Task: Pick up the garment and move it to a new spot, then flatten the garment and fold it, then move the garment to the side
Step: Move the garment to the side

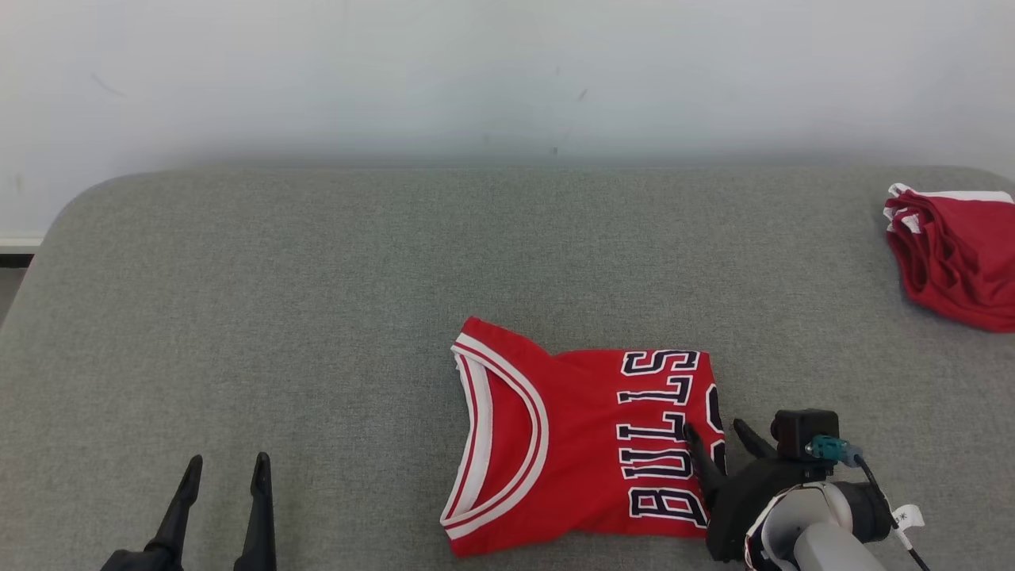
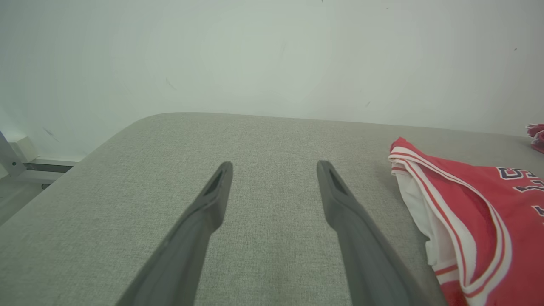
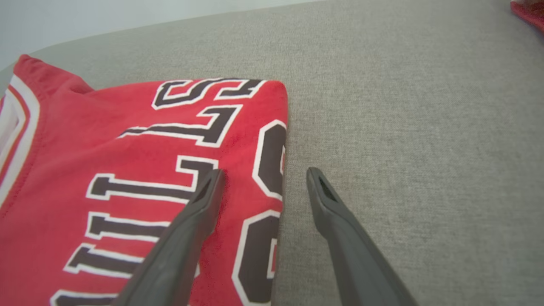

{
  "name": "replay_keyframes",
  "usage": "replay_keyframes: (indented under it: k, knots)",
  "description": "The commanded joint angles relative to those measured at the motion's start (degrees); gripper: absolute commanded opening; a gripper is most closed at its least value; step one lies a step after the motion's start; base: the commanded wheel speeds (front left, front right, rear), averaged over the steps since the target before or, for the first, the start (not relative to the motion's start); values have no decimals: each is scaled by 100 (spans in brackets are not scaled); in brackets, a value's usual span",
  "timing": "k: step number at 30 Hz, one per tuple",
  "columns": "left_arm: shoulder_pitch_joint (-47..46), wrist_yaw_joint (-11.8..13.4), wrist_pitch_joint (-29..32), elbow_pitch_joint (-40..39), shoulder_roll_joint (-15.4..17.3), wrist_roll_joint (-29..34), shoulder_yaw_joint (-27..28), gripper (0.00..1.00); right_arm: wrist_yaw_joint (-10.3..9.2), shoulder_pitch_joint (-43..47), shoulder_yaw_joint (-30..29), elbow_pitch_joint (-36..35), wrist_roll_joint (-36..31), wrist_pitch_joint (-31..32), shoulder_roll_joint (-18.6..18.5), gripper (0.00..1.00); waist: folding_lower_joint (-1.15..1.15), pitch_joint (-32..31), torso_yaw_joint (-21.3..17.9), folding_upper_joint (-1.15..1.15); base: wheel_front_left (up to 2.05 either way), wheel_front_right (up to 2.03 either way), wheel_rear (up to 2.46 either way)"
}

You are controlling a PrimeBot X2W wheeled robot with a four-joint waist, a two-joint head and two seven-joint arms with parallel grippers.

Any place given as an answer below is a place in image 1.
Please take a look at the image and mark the grey fabric sofa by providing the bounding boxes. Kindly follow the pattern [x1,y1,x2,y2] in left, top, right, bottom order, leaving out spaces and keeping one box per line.
[0,165,1015,571]

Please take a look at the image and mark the folded red shorts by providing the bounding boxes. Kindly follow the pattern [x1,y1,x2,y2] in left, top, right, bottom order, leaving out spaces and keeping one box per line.
[884,183,1015,334]

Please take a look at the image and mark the white skirting board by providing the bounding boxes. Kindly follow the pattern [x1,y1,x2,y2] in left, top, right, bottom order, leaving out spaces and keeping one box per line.
[0,234,44,270]

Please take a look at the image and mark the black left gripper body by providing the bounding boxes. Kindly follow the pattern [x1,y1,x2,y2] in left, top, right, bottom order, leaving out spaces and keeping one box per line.
[99,548,182,571]

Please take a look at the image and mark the red Bulls basketball jersey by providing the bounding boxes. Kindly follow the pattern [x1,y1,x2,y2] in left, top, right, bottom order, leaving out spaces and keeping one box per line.
[440,316,726,558]

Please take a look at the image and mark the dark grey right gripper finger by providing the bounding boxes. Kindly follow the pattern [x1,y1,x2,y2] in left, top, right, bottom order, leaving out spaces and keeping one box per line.
[682,423,727,509]
[733,418,779,462]

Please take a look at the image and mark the black cable with teal plug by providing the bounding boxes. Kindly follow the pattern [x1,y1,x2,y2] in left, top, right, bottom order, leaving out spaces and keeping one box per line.
[807,435,933,571]

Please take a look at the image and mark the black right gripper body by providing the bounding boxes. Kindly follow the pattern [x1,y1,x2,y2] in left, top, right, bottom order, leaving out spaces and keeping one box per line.
[705,458,834,563]

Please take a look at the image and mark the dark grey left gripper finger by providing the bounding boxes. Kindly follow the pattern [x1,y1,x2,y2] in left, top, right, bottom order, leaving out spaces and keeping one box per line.
[147,454,204,569]
[234,452,278,571]

